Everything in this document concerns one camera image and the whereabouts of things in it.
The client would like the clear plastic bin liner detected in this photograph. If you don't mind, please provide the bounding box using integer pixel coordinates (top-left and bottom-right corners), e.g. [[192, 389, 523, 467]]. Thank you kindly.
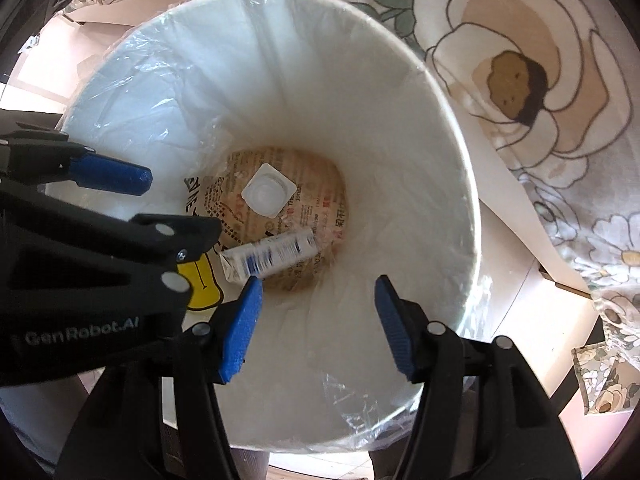
[[44, 0, 493, 453]]

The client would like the small white striped carton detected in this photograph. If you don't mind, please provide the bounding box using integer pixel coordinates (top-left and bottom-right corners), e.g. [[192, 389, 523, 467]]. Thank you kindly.
[[219, 227, 319, 289]]

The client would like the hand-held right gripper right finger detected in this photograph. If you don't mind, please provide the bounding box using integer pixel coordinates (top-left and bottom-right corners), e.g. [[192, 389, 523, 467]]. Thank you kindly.
[[374, 274, 582, 480]]

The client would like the small floral cloth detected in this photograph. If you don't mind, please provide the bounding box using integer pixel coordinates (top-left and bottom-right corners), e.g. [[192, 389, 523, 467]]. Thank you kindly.
[[571, 294, 640, 415]]

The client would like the white plastic blister cup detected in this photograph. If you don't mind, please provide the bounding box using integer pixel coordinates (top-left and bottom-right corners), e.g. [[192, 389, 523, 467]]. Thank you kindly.
[[242, 163, 297, 219]]

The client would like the floral bed sheet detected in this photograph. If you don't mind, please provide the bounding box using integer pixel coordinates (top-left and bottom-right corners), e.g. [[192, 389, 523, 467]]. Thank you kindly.
[[65, 0, 640, 311]]

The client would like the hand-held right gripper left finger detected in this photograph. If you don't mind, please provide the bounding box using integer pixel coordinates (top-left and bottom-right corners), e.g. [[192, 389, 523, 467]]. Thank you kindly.
[[55, 276, 264, 480]]

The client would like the yellow printed packet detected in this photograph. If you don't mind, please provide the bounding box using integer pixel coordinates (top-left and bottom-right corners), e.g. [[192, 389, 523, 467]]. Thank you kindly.
[[177, 254, 225, 312]]

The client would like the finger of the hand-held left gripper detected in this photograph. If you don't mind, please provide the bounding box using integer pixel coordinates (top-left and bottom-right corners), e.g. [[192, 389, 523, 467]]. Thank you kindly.
[[0, 130, 154, 197], [127, 212, 222, 312]]

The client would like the brown printed snack packet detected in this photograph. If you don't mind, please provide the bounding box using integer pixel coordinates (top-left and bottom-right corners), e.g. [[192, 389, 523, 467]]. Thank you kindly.
[[182, 146, 349, 294]]

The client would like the white round bin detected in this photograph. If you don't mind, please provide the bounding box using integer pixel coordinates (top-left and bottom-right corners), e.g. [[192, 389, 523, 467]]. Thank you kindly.
[[44, 0, 482, 454]]

